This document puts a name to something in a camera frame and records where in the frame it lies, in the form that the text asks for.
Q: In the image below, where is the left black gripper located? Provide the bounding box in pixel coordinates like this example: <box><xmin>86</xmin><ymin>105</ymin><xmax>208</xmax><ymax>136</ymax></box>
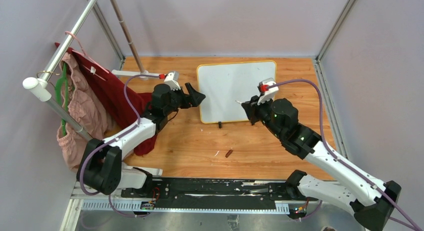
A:
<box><xmin>163</xmin><ymin>82</ymin><xmax>205</xmax><ymax>116</ymax></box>

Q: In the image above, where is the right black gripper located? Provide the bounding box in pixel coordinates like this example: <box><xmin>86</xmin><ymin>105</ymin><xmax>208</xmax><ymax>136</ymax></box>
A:
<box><xmin>242</xmin><ymin>93</ymin><xmax>284</xmax><ymax>140</ymax></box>

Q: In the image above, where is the yellow-framed whiteboard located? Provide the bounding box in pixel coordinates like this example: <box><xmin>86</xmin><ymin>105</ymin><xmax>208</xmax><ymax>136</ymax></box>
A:
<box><xmin>196</xmin><ymin>60</ymin><xmax>277</xmax><ymax>124</ymax></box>

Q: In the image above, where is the brown marker cap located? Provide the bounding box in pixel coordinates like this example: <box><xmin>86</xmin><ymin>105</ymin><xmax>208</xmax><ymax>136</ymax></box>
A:
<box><xmin>225</xmin><ymin>149</ymin><xmax>233</xmax><ymax>158</ymax></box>

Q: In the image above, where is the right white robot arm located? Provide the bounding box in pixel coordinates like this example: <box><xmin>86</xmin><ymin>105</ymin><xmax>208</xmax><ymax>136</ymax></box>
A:
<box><xmin>241</xmin><ymin>96</ymin><xmax>402</xmax><ymax>231</ymax></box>

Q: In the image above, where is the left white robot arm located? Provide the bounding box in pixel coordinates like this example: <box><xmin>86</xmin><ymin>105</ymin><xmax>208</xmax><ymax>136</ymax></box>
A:
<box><xmin>76</xmin><ymin>83</ymin><xmax>206</xmax><ymax>198</ymax></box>

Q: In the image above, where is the red garment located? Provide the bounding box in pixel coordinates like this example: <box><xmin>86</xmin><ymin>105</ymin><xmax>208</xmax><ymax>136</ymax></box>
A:
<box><xmin>54</xmin><ymin>42</ymin><xmax>160</xmax><ymax>157</ymax></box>

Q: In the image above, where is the pink garment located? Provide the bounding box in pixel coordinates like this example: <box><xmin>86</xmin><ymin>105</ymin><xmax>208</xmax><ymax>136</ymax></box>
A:
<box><xmin>56</xmin><ymin>53</ymin><xmax>116</xmax><ymax>173</ymax></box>

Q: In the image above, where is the pink hanger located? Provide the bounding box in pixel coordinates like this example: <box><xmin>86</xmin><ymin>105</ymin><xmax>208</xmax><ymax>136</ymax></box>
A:
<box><xmin>65</xmin><ymin>31</ymin><xmax>110</xmax><ymax>81</ymax></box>

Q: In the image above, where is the green hanger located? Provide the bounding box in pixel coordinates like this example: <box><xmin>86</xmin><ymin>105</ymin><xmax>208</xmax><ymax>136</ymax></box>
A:
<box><xmin>54</xmin><ymin>62</ymin><xmax>72</xmax><ymax>137</ymax></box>

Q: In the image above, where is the metal clothes rack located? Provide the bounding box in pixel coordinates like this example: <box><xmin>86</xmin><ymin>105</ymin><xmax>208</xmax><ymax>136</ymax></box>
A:
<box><xmin>22</xmin><ymin>0</ymin><xmax>178</xmax><ymax>177</ymax></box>

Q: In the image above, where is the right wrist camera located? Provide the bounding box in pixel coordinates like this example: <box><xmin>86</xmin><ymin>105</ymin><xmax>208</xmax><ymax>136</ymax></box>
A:
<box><xmin>257</xmin><ymin>77</ymin><xmax>279</xmax><ymax>105</ymax></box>

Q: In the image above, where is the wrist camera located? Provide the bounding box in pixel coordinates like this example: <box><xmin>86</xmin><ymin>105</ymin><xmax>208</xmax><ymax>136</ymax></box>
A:
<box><xmin>164</xmin><ymin>71</ymin><xmax>181</xmax><ymax>91</ymax></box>
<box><xmin>257</xmin><ymin>77</ymin><xmax>279</xmax><ymax>105</ymax></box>

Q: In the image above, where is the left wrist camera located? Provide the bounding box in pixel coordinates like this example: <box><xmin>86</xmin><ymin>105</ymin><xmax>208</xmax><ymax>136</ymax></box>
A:
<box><xmin>164</xmin><ymin>71</ymin><xmax>181</xmax><ymax>91</ymax></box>

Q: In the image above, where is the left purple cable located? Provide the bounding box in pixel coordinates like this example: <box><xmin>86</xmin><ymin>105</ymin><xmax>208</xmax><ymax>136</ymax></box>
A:
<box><xmin>77</xmin><ymin>73</ymin><xmax>167</xmax><ymax>219</ymax></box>

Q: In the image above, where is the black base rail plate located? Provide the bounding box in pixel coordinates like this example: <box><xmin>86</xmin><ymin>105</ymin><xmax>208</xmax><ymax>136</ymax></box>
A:
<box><xmin>118</xmin><ymin>177</ymin><xmax>315</xmax><ymax>214</ymax></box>

